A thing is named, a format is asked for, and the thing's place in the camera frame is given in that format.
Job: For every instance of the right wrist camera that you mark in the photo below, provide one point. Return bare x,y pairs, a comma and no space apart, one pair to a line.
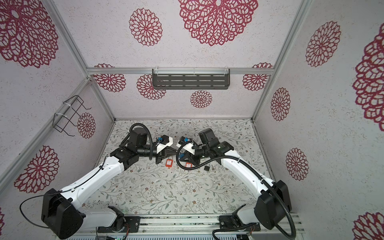
192,145

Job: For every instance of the black wire wall basket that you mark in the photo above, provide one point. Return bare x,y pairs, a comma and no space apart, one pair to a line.
73,105

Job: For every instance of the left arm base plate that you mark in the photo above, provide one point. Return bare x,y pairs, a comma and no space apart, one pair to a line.
128,224

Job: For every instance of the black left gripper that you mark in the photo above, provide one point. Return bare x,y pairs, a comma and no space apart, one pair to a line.
163,154

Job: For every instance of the red padlock with warning label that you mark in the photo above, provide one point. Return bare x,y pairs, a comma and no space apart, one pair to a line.
169,163

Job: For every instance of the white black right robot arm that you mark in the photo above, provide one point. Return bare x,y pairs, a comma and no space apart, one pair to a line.
272,208

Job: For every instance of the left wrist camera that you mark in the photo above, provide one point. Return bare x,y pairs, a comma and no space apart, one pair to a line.
163,142

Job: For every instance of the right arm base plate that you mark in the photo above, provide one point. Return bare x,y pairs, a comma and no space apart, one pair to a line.
230,222

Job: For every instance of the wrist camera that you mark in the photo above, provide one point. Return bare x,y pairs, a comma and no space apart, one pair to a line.
163,142
192,145

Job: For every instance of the aluminium front rail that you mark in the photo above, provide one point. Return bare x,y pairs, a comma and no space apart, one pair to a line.
184,225

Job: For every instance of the grey metal wall shelf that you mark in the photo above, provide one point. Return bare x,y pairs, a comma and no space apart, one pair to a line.
194,79

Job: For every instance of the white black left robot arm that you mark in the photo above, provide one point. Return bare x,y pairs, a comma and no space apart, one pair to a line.
62,211

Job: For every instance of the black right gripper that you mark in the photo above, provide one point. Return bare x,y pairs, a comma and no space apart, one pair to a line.
191,158

